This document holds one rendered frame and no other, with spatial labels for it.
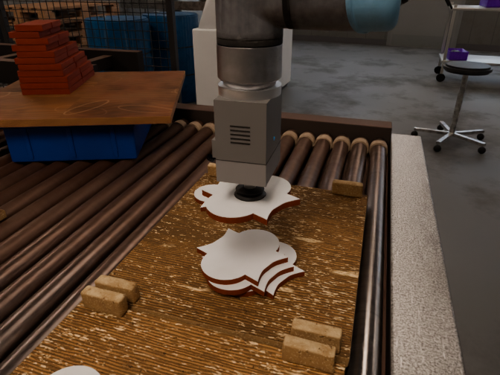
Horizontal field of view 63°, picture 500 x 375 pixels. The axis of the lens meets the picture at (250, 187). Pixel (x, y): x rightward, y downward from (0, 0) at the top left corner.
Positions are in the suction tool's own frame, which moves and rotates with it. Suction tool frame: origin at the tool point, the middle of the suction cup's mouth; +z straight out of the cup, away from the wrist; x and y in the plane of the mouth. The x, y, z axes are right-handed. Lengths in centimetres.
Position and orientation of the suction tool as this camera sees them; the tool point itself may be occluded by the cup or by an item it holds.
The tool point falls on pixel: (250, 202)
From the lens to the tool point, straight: 55.8
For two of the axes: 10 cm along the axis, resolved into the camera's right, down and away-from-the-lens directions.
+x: 9.6, 1.2, -2.4
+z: 0.0, 8.9, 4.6
